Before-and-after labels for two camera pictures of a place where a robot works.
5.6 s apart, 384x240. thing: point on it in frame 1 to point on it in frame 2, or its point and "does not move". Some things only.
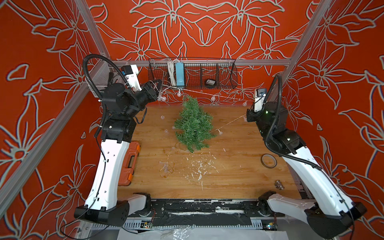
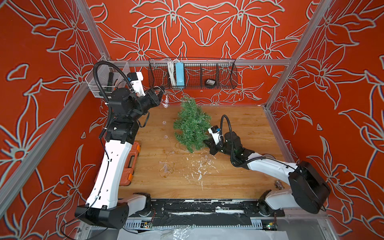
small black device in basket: (210, 82) does not move
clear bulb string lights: (167, 167) to (166, 165)
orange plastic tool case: (129, 163) does not move
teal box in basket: (180, 74) does not move
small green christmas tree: (194, 126) does not move
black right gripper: (250, 117) to (211, 146)
